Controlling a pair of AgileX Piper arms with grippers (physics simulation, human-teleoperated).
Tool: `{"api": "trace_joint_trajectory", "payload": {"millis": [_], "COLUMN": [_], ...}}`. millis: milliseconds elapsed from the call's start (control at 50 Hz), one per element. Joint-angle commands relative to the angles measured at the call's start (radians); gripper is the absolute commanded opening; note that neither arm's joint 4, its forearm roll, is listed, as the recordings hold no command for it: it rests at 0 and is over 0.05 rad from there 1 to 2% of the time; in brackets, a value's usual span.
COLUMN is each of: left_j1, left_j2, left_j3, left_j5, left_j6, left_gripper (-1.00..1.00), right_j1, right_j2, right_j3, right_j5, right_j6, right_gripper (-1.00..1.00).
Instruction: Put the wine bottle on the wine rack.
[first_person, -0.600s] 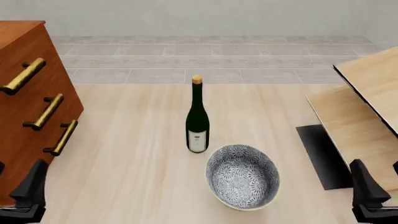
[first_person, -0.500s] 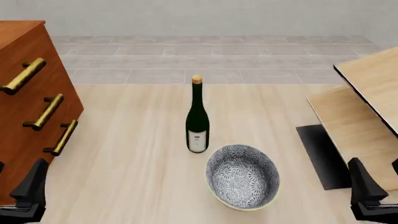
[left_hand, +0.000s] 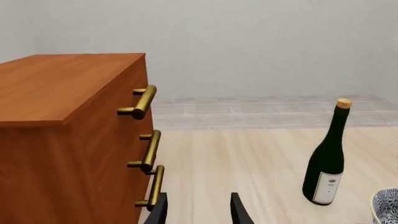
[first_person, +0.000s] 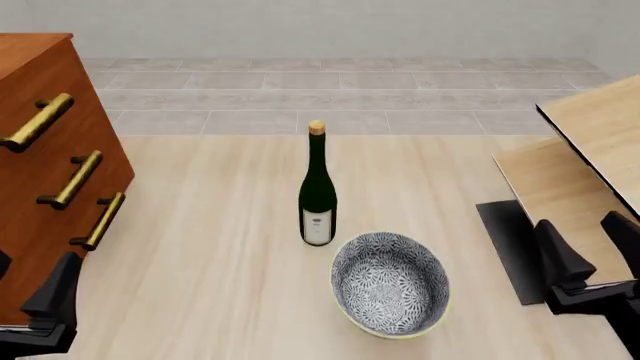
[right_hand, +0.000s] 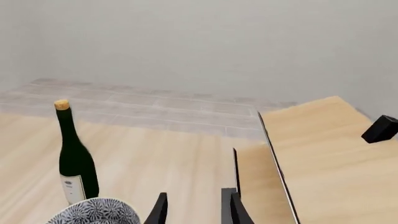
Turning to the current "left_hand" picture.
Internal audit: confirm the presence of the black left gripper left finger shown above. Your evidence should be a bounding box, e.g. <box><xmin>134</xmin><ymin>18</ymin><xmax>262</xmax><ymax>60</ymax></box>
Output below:
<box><xmin>143</xmin><ymin>192</ymin><xmax>169</xmax><ymax>224</ymax></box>

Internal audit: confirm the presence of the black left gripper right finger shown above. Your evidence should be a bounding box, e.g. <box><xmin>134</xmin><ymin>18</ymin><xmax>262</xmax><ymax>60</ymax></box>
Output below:
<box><xmin>230</xmin><ymin>192</ymin><xmax>255</xmax><ymax>224</ymax></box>

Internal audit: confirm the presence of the dark green wine bottle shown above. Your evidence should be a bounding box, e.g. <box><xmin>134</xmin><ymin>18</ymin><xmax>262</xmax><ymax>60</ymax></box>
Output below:
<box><xmin>302</xmin><ymin>97</ymin><xmax>352</xmax><ymax>207</ymax></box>

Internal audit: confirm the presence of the wooden cabinet with drawers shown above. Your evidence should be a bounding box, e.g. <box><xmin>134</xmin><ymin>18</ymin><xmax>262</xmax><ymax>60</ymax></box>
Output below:
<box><xmin>0</xmin><ymin>52</ymin><xmax>155</xmax><ymax>224</ymax></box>

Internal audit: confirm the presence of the blue patterned bowl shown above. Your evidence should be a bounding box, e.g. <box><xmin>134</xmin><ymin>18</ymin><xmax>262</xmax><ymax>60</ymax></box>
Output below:
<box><xmin>369</xmin><ymin>187</ymin><xmax>398</xmax><ymax>224</ymax></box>

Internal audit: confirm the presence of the brass drawer handle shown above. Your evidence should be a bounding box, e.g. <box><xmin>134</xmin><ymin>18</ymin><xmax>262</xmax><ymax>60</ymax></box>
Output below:
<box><xmin>134</xmin><ymin>164</ymin><xmax>165</xmax><ymax>212</ymax></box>
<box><xmin>127</xmin><ymin>129</ymin><xmax>162</xmax><ymax>173</ymax></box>
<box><xmin>116</xmin><ymin>84</ymin><xmax>158</xmax><ymax>121</ymax></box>

